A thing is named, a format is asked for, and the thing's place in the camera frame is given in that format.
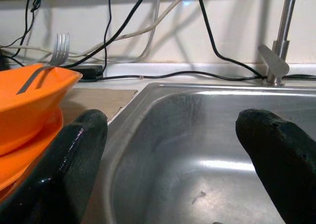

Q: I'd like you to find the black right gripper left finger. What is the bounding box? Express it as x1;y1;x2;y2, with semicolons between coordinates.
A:
0;109;109;224

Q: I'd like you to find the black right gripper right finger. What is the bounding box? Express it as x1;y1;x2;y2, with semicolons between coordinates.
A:
235;108;316;224

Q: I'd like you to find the silver metal fork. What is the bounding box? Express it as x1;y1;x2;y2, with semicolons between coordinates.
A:
16;33;70;95

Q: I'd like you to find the orange plastic plate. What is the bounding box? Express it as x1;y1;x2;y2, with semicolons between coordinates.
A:
0;107;64;191

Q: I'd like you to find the orange plastic bowl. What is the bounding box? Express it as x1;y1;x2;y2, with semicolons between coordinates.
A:
0;63;83;156

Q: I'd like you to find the beige woven placemat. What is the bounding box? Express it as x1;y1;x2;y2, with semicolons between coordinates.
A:
59;88;138;126

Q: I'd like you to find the stainless steel sink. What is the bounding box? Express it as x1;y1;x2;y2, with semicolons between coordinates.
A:
81;82;316;224

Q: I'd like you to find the black power adapter brick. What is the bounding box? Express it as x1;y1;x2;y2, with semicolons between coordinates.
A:
71;65;104;82

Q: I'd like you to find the steel sink faucet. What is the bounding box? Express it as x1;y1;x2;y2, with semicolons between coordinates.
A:
258;0;298;86

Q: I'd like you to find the thick black cable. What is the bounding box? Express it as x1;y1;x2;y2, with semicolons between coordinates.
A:
196;0;267;79

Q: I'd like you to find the thin black cable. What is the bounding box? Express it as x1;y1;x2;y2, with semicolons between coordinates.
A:
63;0;153;69

